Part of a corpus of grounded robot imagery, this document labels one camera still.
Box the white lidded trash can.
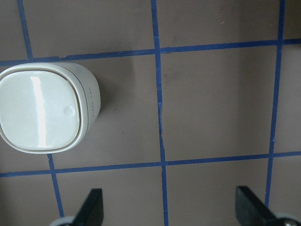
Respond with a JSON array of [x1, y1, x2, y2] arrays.
[[0, 62, 101, 154]]

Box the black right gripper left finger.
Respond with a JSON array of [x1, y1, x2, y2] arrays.
[[72, 188, 104, 226]]

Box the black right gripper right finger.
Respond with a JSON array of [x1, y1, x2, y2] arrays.
[[235, 186, 278, 226]]

